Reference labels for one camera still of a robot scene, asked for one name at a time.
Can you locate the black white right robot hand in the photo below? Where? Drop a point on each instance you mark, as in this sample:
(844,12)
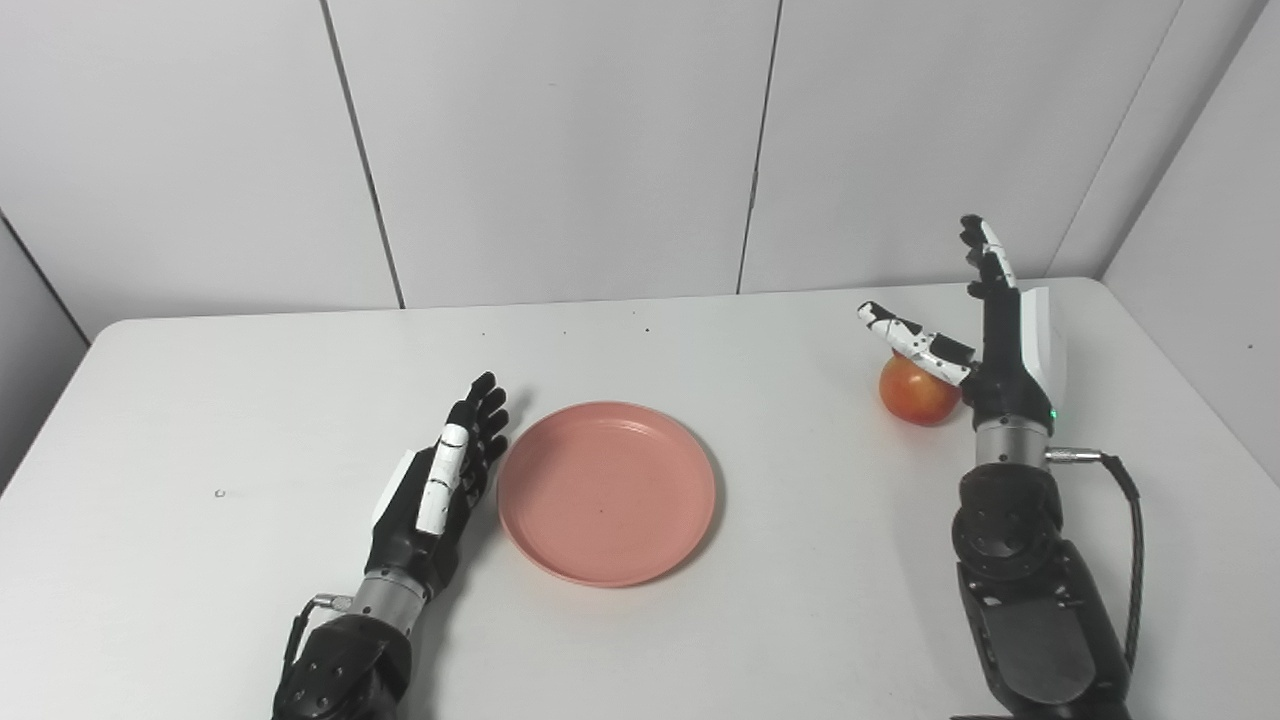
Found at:
(1010,380)

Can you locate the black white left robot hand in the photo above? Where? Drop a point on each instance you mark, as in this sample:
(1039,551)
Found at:
(405,540)

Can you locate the red yellow pomegranate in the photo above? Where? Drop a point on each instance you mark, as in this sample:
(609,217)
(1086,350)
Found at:
(915,398)

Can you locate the pink round plate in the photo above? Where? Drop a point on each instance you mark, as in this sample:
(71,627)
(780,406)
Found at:
(605,495)

